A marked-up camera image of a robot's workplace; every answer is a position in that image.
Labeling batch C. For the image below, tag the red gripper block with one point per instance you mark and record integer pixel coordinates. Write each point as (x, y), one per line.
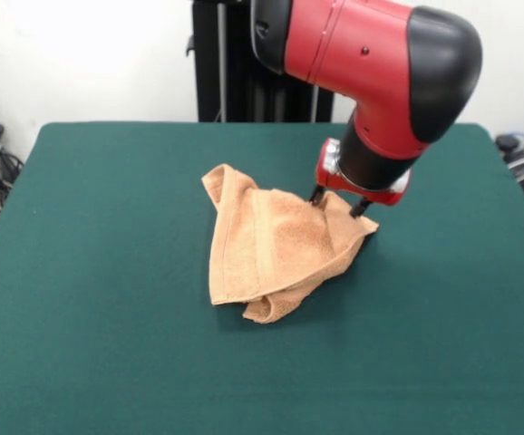
(334, 181)

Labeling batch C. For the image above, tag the tan terry towel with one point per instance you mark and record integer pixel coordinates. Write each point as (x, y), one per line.
(262, 254)

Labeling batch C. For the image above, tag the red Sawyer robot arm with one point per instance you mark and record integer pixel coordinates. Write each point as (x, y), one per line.
(371, 54)

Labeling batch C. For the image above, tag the dark green table cloth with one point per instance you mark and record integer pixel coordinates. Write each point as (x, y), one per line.
(108, 272)

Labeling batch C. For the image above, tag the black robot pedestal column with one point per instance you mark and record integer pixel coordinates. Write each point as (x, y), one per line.
(226, 68)

